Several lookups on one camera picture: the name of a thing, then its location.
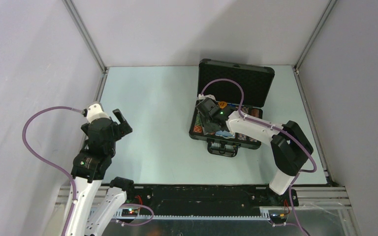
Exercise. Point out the blue card deck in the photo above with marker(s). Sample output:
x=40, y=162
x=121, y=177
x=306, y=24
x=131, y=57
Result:
x=225, y=134

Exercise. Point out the green chip stack row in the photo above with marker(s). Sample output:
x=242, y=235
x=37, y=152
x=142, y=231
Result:
x=197, y=128

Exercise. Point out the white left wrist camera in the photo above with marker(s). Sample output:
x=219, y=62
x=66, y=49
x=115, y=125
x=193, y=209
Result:
x=94, y=111

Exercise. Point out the black poker set case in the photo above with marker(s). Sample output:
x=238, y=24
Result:
x=224, y=80

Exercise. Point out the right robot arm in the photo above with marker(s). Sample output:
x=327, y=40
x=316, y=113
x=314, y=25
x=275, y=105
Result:
x=290, y=147

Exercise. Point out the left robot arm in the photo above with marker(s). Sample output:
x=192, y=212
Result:
x=89, y=168

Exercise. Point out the dark orange chip stack row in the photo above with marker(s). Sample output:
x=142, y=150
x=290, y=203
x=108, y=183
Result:
x=255, y=112

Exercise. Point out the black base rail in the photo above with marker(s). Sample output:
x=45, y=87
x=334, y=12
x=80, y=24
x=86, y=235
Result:
x=209, y=200

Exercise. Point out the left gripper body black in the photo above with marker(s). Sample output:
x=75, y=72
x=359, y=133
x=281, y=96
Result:
x=111, y=148

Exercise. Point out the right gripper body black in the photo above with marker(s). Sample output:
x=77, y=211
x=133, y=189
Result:
x=208, y=126

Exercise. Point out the orange round button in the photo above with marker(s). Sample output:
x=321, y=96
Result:
x=222, y=105

